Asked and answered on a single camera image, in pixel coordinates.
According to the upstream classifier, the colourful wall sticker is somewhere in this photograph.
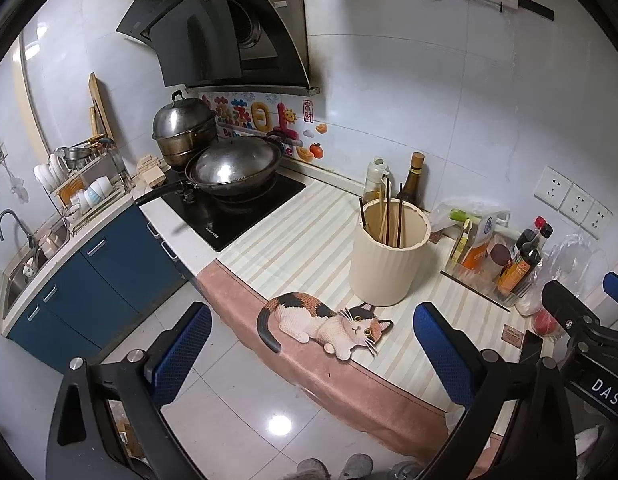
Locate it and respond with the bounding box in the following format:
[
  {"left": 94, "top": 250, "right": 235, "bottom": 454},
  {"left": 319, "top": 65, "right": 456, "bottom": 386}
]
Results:
[{"left": 199, "top": 92, "right": 331, "bottom": 164}]

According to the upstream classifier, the grey fluffy slipper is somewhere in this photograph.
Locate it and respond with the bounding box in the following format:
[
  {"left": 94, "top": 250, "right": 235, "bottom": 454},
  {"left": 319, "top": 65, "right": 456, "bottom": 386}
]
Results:
[
  {"left": 294, "top": 457, "right": 331, "bottom": 480},
  {"left": 338, "top": 453, "right": 375, "bottom": 480}
]

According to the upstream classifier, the wire dish rack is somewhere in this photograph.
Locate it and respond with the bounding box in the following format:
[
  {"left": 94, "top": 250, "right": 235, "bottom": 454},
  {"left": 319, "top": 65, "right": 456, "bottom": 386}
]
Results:
[{"left": 36, "top": 134, "right": 136, "bottom": 232}]

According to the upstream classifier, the dark glass bottle gold cap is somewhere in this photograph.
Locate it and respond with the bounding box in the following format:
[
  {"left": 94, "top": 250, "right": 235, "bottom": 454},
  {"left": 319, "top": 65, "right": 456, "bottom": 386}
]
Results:
[{"left": 396, "top": 152, "right": 426, "bottom": 209}]

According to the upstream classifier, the white orange packet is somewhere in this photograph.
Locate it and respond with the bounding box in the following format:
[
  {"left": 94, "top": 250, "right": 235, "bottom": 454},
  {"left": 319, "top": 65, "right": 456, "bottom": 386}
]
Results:
[{"left": 461, "top": 215, "right": 498, "bottom": 274}]

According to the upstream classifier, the red round object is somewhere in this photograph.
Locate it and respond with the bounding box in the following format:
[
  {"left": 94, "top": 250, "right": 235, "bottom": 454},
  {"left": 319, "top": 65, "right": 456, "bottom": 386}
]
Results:
[{"left": 531, "top": 308, "right": 566, "bottom": 339}]

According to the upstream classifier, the striped cat print mat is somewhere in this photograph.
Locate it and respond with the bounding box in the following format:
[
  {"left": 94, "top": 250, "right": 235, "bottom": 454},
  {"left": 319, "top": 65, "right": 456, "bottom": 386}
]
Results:
[{"left": 195, "top": 176, "right": 544, "bottom": 466}]

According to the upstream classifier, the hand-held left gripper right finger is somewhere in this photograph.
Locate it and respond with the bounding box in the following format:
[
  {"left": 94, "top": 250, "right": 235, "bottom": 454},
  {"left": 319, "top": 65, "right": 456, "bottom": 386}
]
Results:
[{"left": 413, "top": 302, "right": 578, "bottom": 480}]

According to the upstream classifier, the steel steamer pot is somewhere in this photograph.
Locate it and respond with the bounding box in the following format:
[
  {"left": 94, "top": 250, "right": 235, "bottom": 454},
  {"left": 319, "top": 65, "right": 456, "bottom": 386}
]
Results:
[{"left": 151, "top": 89, "right": 219, "bottom": 169}]

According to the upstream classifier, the clear plastic tray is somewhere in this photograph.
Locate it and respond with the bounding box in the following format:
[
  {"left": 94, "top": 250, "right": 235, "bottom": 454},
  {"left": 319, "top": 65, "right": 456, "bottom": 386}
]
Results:
[{"left": 441, "top": 259, "right": 526, "bottom": 309}]

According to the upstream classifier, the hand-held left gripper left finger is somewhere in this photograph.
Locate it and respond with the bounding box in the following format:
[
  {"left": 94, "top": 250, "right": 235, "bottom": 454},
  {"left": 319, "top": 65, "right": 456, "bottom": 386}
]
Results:
[{"left": 46, "top": 301, "right": 214, "bottom": 480}]

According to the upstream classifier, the white wall socket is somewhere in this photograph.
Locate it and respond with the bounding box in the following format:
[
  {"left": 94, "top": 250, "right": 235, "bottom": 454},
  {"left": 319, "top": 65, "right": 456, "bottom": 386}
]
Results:
[
  {"left": 533, "top": 166, "right": 575, "bottom": 212},
  {"left": 583, "top": 199, "right": 614, "bottom": 240},
  {"left": 559, "top": 183, "right": 596, "bottom": 227}
]

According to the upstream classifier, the wooden chopstick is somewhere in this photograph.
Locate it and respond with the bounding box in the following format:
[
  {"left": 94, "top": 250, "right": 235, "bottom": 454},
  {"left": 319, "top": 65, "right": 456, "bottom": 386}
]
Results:
[
  {"left": 379, "top": 180, "right": 389, "bottom": 247},
  {"left": 384, "top": 172, "right": 394, "bottom": 247}
]

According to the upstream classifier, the blue kitchen cabinet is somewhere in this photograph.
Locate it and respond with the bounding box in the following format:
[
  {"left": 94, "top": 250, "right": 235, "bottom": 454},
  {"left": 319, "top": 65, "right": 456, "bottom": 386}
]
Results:
[{"left": 2, "top": 204, "right": 193, "bottom": 359}]

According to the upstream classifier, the steel faucet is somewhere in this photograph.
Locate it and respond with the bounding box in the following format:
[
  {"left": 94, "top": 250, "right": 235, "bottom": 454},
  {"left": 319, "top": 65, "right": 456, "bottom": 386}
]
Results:
[{"left": 0, "top": 208, "right": 37, "bottom": 252}]

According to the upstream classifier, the black range hood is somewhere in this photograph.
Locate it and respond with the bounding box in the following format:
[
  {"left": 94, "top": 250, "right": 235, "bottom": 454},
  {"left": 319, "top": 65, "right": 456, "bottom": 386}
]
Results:
[{"left": 116, "top": 0, "right": 321, "bottom": 97}]

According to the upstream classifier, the grey wall pipe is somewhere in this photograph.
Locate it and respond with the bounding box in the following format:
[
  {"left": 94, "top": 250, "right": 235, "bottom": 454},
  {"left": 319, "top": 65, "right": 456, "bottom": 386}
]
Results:
[{"left": 16, "top": 29, "right": 56, "bottom": 152}]

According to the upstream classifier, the wooden cutting board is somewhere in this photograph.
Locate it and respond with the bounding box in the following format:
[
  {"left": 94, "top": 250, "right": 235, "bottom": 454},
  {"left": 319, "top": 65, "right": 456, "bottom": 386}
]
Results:
[{"left": 88, "top": 72, "right": 116, "bottom": 142}]

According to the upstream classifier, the clear cooking oil bottle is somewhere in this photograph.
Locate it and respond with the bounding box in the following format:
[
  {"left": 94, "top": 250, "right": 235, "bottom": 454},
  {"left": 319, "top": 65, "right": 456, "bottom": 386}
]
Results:
[{"left": 362, "top": 156, "right": 394, "bottom": 207}]

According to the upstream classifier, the steel sink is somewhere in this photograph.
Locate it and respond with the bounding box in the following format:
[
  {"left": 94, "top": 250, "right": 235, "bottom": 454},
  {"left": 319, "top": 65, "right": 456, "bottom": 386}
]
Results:
[{"left": 2, "top": 247, "right": 51, "bottom": 312}]

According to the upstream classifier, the orange label sauce bottle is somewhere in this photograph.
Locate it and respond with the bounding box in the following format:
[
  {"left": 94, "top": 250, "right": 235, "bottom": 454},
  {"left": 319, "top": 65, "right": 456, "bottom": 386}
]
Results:
[{"left": 496, "top": 242, "right": 542, "bottom": 294}]

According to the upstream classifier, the small brown card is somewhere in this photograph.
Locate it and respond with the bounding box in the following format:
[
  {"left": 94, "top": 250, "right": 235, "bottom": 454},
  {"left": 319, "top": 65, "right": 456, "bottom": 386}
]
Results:
[{"left": 502, "top": 323, "right": 528, "bottom": 347}]

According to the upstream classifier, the brown lid jar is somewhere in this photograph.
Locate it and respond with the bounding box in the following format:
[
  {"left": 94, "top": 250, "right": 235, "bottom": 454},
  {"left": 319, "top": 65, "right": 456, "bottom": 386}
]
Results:
[{"left": 488, "top": 243, "right": 513, "bottom": 267}]

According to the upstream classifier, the steel wok lid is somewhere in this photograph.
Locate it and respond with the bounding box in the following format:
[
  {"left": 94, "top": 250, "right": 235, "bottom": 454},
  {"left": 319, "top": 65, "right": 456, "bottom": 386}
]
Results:
[{"left": 188, "top": 135, "right": 281, "bottom": 186}]

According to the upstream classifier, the black induction cooktop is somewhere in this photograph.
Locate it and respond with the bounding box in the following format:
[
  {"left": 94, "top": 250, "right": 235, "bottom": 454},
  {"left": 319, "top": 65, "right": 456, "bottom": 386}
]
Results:
[{"left": 138, "top": 165, "right": 308, "bottom": 254}]

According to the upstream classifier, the yellow green packet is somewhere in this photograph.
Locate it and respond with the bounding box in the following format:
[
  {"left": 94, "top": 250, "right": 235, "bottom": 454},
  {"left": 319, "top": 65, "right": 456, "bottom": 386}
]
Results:
[{"left": 451, "top": 219, "right": 473, "bottom": 267}]

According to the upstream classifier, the wooden block stack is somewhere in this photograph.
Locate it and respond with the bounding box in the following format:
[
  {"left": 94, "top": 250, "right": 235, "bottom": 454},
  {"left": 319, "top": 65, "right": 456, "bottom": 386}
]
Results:
[{"left": 134, "top": 152, "right": 167, "bottom": 189}]

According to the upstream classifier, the cream ribbed utensil holder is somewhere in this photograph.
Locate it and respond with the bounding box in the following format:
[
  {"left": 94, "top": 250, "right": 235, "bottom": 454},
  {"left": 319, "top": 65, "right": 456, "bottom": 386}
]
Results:
[{"left": 349, "top": 198, "right": 433, "bottom": 307}]

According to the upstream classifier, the black cap sauce bottle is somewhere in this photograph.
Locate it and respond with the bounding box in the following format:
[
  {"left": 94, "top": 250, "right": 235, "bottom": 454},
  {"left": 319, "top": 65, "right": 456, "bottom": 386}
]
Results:
[{"left": 513, "top": 228, "right": 538, "bottom": 257}]

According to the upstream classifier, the red cap sauce bottle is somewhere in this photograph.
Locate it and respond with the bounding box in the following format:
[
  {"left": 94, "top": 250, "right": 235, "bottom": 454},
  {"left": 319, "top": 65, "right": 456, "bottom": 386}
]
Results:
[{"left": 531, "top": 216, "right": 554, "bottom": 248}]

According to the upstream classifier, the steel bowl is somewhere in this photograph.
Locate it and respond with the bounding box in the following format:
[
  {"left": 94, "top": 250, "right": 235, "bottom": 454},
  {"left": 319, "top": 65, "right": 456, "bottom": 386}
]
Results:
[{"left": 56, "top": 145, "right": 93, "bottom": 171}]

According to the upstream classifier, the black wok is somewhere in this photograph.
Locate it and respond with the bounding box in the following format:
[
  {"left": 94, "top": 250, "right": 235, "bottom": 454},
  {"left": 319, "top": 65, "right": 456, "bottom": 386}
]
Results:
[{"left": 134, "top": 134, "right": 286, "bottom": 206}]

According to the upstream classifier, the crumpled clear plastic bag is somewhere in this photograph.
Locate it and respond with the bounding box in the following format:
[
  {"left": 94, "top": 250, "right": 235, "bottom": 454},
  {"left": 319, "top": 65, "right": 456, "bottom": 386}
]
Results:
[{"left": 516, "top": 233, "right": 610, "bottom": 342}]

